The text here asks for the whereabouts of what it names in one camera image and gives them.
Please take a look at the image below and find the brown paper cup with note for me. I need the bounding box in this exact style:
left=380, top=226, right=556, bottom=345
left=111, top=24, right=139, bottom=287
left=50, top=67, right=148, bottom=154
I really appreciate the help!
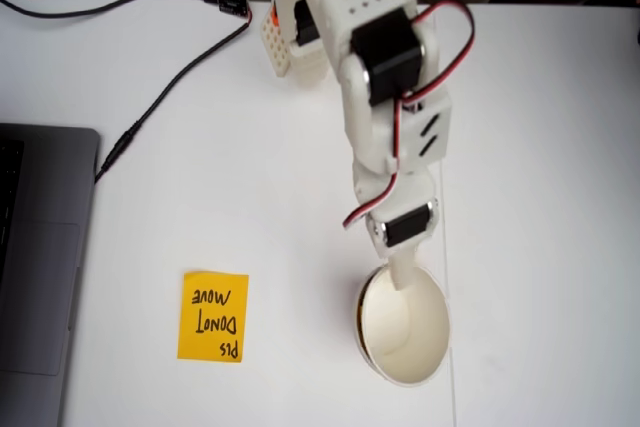
left=355, top=264, right=452, bottom=389

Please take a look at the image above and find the yellow handwritten sticky note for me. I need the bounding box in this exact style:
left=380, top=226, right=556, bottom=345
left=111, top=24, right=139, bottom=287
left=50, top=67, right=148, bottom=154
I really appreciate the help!
left=176, top=271, right=251, bottom=364

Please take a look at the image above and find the small black circuit board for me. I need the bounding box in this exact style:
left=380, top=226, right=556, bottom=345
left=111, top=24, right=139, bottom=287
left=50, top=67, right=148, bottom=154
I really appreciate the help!
left=215, top=0, right=250, bottom=18

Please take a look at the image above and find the dark gray laptop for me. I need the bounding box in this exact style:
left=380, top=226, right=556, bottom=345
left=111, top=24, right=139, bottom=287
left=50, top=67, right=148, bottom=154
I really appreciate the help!
left=0, top=122, right=102, bottom=427

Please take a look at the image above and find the black cable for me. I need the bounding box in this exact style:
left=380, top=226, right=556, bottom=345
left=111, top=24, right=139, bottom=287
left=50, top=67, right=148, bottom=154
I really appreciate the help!
left=0, top=0, right=219, bottom=19
left=93, top=21, right=252, bottom=184

